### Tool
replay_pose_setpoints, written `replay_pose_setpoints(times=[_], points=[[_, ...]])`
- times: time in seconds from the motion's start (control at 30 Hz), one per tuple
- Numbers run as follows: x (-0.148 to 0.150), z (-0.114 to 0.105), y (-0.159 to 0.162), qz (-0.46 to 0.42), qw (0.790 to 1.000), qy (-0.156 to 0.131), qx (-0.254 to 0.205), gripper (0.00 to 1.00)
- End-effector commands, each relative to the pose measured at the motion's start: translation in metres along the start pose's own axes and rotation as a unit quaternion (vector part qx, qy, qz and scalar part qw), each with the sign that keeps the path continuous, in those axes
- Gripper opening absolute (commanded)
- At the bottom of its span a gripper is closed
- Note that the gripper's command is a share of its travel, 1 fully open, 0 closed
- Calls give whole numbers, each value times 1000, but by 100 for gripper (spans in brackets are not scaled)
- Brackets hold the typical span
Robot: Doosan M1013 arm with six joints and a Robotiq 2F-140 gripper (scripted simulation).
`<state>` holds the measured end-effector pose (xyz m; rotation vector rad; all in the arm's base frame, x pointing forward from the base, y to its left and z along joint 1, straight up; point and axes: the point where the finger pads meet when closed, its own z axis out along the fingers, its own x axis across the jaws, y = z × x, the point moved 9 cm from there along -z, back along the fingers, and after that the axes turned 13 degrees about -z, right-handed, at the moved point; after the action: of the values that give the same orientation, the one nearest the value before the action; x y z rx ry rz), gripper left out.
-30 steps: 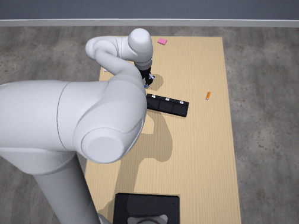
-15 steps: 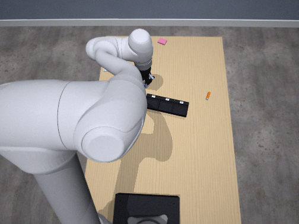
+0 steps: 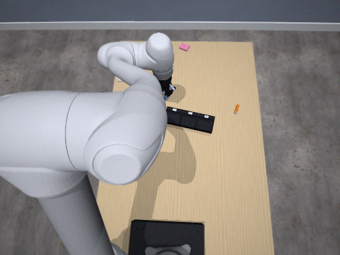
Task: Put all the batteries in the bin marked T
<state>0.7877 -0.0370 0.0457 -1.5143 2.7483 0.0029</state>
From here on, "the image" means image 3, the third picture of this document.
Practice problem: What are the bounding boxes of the pink flat rectangular block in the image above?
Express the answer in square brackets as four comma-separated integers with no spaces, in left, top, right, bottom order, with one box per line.
[179,43,190,51]

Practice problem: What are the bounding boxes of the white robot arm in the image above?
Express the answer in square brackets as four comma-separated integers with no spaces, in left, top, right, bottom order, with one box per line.
[0,33,174,255]

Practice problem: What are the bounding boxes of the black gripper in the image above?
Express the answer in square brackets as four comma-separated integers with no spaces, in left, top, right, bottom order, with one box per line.
[158,76,176,101]

